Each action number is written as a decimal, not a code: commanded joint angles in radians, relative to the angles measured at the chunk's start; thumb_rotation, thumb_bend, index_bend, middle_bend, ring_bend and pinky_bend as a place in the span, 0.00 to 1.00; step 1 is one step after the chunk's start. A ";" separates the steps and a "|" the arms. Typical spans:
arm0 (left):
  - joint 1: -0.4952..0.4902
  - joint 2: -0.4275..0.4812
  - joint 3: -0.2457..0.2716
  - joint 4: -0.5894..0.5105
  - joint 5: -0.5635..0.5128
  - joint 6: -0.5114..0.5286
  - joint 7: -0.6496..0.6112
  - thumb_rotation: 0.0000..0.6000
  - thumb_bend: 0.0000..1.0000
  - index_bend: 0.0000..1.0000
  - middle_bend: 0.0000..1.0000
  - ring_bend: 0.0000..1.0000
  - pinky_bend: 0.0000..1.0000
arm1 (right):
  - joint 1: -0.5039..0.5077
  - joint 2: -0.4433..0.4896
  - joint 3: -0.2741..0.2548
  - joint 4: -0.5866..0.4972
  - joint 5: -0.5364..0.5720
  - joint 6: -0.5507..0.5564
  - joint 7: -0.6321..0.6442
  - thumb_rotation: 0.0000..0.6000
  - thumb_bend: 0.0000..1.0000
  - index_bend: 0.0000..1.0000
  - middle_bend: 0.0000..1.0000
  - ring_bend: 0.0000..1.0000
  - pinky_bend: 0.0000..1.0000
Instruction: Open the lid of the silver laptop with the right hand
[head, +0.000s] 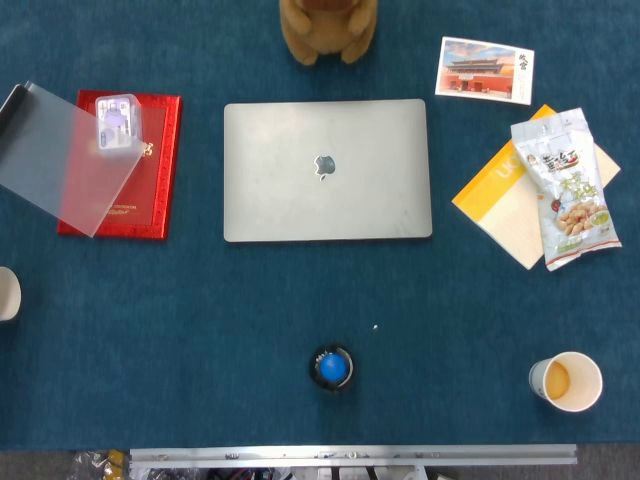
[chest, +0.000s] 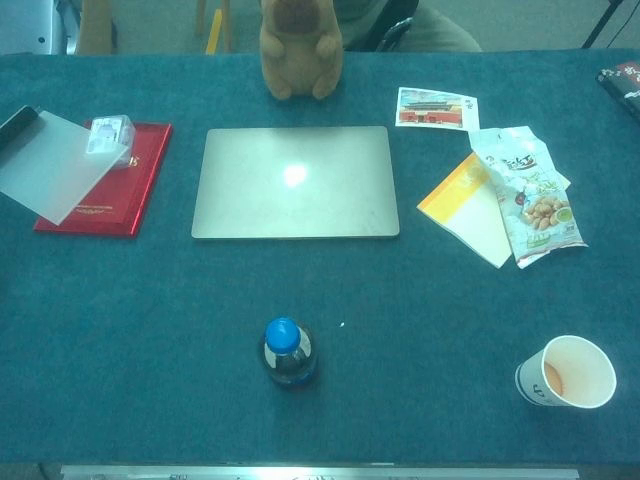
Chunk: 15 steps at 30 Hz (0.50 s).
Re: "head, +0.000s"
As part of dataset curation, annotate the silver laptop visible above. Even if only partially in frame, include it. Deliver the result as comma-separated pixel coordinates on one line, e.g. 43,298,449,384
223,98,434,244

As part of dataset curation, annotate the paper cup with orange liquid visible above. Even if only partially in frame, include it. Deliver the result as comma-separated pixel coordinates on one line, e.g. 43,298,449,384
528,351,604,414

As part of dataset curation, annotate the blue ball in black holder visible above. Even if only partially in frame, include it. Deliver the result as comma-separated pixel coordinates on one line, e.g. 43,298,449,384
308,343,356,394

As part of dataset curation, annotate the bundle of dark cables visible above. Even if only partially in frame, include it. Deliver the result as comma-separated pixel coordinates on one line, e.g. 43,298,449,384
144,467,281,480

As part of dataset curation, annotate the translucent plastic sheet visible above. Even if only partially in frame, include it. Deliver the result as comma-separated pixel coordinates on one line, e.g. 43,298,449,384
0,80,146,238

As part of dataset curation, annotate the yellow and cream booklet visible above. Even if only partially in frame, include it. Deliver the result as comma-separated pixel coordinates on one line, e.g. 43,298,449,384
451,103,622,272

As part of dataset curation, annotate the palace photo postcard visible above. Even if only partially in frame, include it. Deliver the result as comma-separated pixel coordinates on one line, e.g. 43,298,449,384
434,35,536,107

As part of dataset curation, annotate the silver peanut snack bag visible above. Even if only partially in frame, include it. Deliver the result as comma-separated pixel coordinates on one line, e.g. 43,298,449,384
509,107,623,273

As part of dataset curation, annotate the clear bag with yellow parts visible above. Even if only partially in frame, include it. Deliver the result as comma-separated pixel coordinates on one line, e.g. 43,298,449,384
69,449,132,480

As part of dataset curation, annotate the cream paper cup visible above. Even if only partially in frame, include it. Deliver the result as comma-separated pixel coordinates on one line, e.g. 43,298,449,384
0,266,23,322

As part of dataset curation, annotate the brown plush toy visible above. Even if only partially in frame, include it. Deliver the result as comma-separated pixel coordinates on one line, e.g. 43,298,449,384
278,0,380,67

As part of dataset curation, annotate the red certificate book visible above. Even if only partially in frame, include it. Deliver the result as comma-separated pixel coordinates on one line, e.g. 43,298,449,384
56,89,184,243

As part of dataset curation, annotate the small clear plastic box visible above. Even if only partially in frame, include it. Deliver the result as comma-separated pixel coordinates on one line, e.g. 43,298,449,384
94,92,145,158

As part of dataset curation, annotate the aluminium profile rail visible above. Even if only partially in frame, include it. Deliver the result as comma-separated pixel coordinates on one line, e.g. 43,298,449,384
128,443,579,471

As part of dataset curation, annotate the blue felt table cover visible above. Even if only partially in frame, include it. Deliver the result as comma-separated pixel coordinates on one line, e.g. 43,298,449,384
0,0,640,451

